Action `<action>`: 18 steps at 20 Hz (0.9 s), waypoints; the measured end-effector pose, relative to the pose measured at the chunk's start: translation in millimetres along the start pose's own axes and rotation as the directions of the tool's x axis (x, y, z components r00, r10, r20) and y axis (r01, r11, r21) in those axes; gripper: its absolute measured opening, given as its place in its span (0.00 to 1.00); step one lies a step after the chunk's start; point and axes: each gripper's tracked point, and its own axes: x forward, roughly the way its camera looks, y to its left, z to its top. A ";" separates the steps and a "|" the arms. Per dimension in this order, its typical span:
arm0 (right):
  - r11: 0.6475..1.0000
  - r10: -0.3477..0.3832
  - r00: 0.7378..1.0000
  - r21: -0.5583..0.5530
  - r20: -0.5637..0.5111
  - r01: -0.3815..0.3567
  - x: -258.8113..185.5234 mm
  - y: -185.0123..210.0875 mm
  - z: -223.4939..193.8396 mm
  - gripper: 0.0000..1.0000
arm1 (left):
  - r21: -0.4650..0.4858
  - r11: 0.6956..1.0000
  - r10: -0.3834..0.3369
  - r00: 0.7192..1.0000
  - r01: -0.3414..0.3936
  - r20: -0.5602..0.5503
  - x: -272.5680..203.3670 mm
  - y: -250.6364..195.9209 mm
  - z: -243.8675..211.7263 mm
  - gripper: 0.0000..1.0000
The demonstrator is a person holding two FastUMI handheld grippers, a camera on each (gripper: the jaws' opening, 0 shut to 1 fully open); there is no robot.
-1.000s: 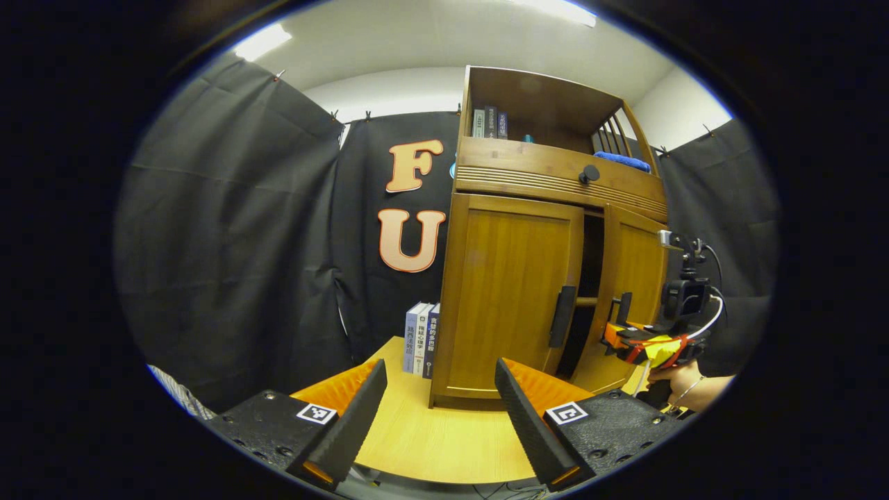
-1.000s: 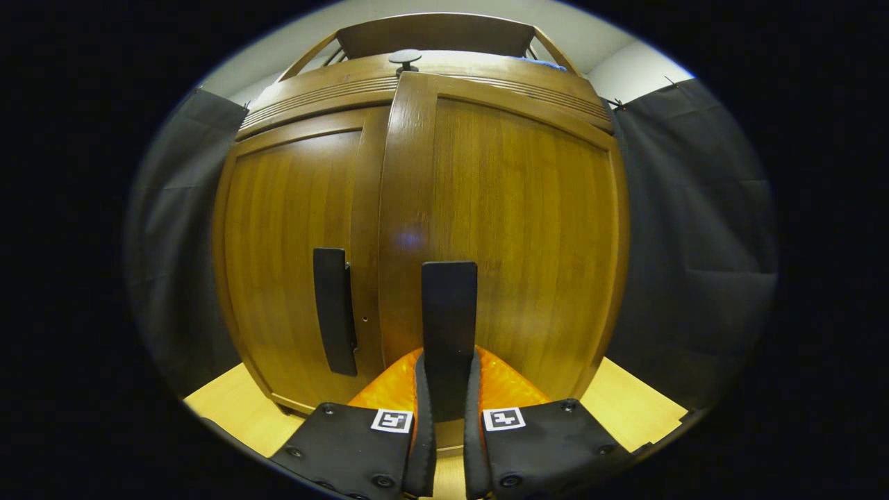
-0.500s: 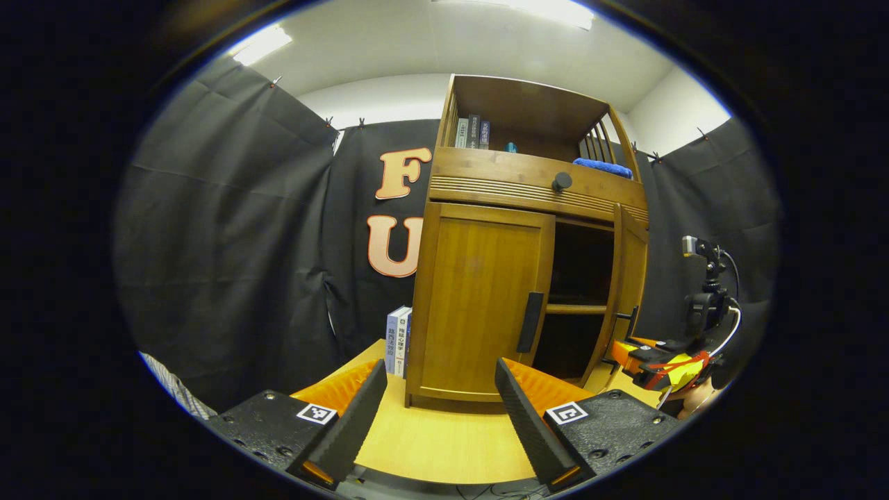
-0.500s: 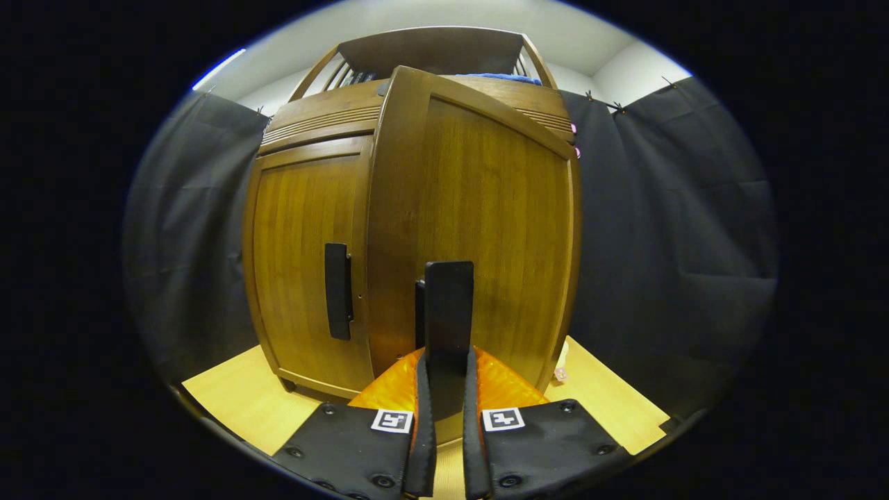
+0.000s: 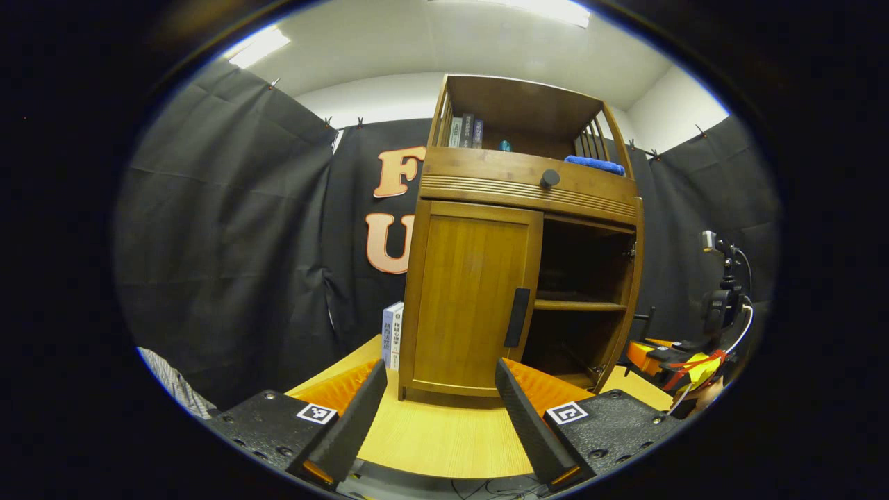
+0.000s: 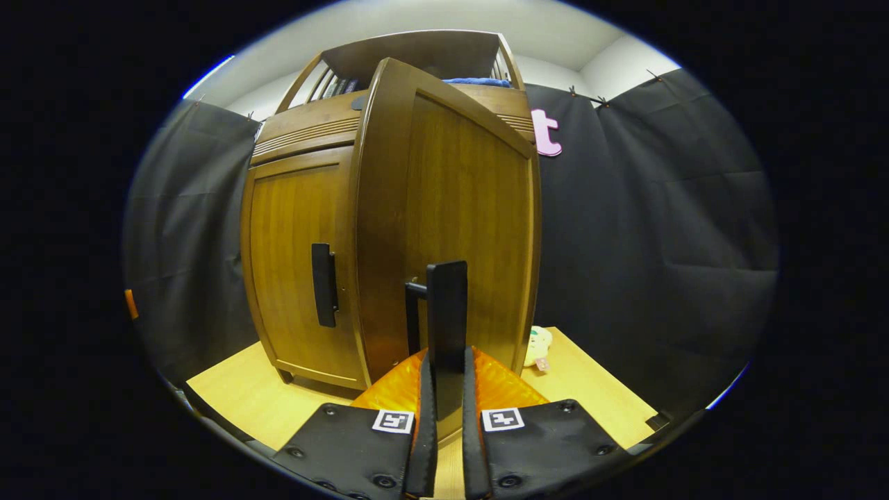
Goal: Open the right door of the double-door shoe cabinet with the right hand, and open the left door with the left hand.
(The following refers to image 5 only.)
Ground white and blue book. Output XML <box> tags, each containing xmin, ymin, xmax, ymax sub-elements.
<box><xmin>381</xmin><ymin>301</ymin><xmax>405</xmax><ymax>371</ymax></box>

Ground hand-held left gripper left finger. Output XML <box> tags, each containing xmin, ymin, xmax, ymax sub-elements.
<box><xmin>207</xmin><ymin>358</ymin><xmax>388</xmax><ymax>490</ymax></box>

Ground wooden cabinet shelf board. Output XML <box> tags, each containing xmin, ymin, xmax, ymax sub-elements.
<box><xmin>533</xmin><ymin>299</ymin><xmax>627</xmax><ymax>312</ymax></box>

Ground wooden shoe cabinet door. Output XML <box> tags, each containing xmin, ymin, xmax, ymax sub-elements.
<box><xmin>596</xmin><ymin>197</ymin><xmax>657</xmax><ymax>395</ymax></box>
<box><xmin>410</xmin><ymin>200</ymin><xmax>545</xmax><ymax>398</ymax></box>

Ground blue towel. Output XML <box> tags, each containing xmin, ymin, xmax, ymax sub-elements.
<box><xmin>564</xmin><ymin>155</ymin><xmax>626</xmax><ymax>176</ymax></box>

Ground black backdrop cloth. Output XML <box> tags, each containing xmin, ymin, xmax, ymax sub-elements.
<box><xmin>115</xmin><ymin>59</ymin><xmax>782</xmax><ymax>410</ymax></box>

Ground black camera stand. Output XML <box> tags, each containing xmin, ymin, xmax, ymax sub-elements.
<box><xmin>700</xmin><ymin>229</ymin><xmax>754</xmax><ymax>348</ymax></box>

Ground black cables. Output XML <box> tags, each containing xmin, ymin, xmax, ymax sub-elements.
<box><xmin>451</xmin><ymin>479</ymin><xmax>549</xmax><ymax>499</ymax></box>

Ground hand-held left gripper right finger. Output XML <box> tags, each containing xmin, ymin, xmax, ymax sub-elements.
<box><xmin>495</xmin><ymin>358</ymin><xmax>685</xmax><ymax>492</ymax></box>

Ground wooden drawer with black knob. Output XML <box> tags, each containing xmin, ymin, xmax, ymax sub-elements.
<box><xmin>419</xmin><ymin>146</ymin><xmax>640</xmax><ymax>226</ymax></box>

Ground wooden double-door shoe cabinet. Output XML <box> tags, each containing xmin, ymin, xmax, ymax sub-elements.
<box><xmin>398</xmin><ymin>73</ymin><xmax>645</xmax><ymax>402</ymax></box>

